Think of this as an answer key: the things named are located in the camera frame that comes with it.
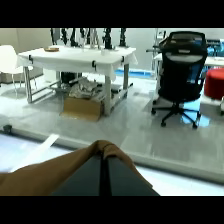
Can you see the black office chair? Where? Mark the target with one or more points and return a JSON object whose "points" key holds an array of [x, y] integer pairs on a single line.
{"points": [[182, 78]]}

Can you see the brown garment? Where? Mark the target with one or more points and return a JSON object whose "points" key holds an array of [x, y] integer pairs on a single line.
{"points": [[43, 175]]}

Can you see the white covered table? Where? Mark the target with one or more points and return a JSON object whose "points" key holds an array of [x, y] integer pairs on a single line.
{"points": [[80, 58]]}

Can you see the red stool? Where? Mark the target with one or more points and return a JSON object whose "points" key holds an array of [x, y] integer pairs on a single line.
{"points": [[215, 83]]}

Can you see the cardboard box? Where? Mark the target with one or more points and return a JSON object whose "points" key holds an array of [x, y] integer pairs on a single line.
{"points": [[81, 108]]}

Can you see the white chair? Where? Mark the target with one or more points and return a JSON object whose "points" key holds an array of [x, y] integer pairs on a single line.
{"points": [[8, 60]]}

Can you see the silver frame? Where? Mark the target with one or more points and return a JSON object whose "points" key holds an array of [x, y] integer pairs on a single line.
{"points": [[173, 165]]}

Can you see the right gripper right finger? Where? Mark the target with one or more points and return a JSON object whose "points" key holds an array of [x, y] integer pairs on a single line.
{"points": [[128, 181]]}

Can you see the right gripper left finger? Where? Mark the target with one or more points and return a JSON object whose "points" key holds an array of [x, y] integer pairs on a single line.
{"points": [[85, 180]]}

